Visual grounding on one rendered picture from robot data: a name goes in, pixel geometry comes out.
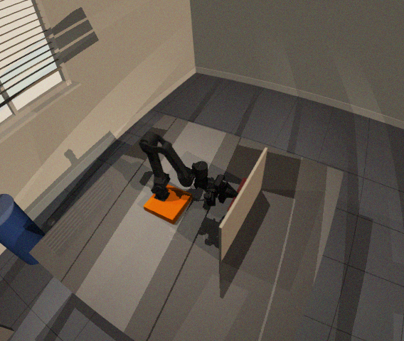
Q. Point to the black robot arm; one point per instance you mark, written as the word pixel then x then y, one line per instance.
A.
pixel 199 171

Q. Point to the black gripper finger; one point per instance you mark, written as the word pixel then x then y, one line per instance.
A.
pixel 228 189
pixel 227 196

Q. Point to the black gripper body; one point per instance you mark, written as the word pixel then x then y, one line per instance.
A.
pixel 217 185

